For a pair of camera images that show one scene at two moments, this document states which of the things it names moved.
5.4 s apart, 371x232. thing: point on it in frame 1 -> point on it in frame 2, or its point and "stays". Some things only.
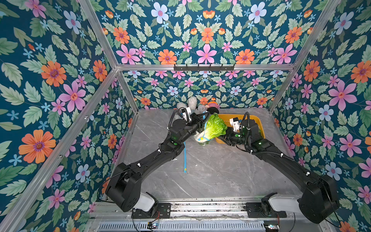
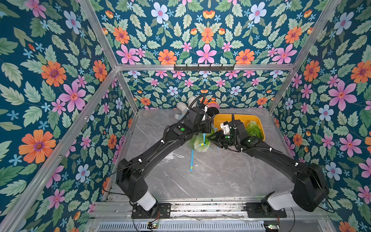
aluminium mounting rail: (99, 210) stays
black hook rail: (204, 68) stays
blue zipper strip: (185, 158) -> (192, 166)
